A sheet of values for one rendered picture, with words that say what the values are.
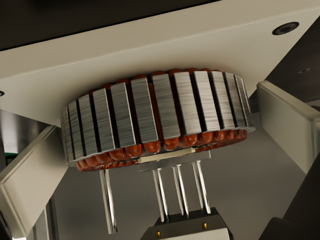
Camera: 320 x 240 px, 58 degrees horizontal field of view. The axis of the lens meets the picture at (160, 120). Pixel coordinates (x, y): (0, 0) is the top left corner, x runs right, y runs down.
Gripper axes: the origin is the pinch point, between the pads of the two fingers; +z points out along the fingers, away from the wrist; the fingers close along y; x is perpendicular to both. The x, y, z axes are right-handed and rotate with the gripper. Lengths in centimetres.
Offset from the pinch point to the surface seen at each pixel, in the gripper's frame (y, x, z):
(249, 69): 5.8, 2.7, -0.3
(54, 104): -5.1, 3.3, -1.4
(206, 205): 2.3, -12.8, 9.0
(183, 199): 0.0, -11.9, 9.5
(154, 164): -2.1, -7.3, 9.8
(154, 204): -4.6, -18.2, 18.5
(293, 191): 14.7, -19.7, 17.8
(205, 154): 3.2, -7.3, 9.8
